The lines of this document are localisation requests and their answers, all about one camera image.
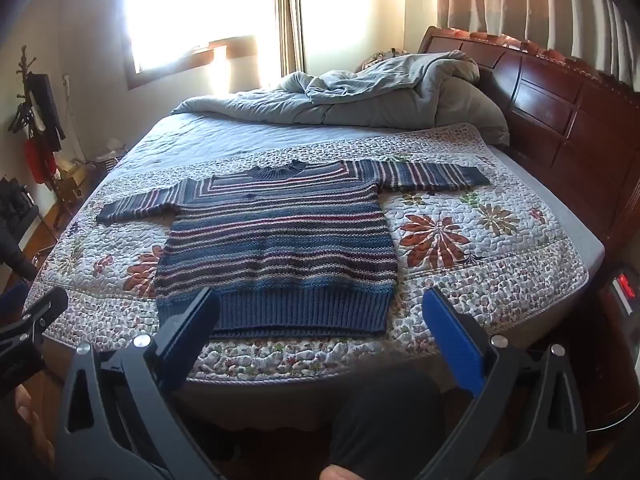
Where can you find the person's left hand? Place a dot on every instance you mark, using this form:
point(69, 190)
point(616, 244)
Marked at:
point(32, 420)

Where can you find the wooden framed window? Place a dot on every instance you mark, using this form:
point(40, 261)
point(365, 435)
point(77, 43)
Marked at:
point(200, 20)

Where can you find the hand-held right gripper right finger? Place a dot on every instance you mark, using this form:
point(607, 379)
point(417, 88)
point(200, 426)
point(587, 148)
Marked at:
point(452, 342)

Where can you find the striped knit sweater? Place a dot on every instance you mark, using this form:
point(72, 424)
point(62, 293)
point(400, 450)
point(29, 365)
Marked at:
point(280, 250)

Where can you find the person's leg in black pants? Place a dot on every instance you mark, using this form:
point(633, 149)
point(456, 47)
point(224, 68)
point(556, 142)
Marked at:
point(385, 420)

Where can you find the grey comforter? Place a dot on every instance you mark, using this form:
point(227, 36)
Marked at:
point(400, 90)

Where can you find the beige curtain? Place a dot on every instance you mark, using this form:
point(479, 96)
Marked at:
point(525, 0)

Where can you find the floral quilt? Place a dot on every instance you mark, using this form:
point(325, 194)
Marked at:
point(450, 240)

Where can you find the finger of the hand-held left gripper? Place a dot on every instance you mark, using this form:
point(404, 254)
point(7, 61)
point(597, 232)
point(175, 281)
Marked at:
point(42, 307)
point(14, 294)

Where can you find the wooden headboard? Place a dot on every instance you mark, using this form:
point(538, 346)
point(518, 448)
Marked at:
point(565, 110)

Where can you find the dark cloth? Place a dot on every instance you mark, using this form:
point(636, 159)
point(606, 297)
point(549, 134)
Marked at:
point(15, 257)

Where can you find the dark bedside cabinet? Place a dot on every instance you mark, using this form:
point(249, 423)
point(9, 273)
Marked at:
point(617, 360)

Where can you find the power strip with red switch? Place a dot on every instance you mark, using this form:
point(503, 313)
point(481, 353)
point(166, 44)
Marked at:
point(626, 287)

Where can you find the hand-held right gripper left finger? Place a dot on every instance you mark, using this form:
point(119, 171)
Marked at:
point(189, 332)

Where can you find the black bag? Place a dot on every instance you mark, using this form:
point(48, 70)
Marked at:
point(17, 207)

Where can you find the coat rack with clothes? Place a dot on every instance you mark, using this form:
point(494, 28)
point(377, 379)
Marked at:
point(42, 110)

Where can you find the grey mattress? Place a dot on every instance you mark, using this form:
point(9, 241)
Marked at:
point(560, 210)

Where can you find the blue-grey quilted bedspread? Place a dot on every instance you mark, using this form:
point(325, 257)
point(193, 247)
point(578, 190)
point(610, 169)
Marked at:
point(210, 135)

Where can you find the narrow striped curtain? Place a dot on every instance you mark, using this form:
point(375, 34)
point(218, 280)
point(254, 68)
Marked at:
point(290, 15)

